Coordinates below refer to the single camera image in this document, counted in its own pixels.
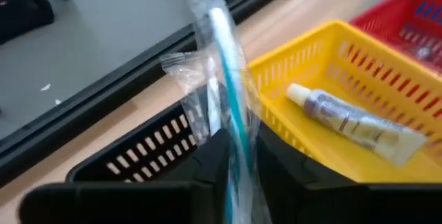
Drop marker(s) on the yellow slotted plastic basket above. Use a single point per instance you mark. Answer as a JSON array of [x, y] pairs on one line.
[[310, 141]]

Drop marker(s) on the black slotted plastic basket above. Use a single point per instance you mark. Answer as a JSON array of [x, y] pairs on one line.
[[89, 168]]

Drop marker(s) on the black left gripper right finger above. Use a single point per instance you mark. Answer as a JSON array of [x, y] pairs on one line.
[[345, 203]]

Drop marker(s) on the white paper scrap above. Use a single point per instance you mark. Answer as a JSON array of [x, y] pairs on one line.
[[58, 102], [45, 87]]

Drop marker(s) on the teal toothbrush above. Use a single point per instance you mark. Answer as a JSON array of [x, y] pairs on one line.
[[236, 113]]

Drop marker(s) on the red slotted plastic basket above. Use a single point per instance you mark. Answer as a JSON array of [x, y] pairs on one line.
[[390, 13]]

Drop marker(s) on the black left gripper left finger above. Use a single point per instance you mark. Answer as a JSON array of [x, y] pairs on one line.
[[138, 203]]

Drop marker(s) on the white toothpaste tube purple print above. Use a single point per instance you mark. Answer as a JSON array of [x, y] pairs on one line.
[[352, 123]]

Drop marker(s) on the black floor object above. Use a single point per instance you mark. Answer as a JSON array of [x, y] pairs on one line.
[[20, 6]]

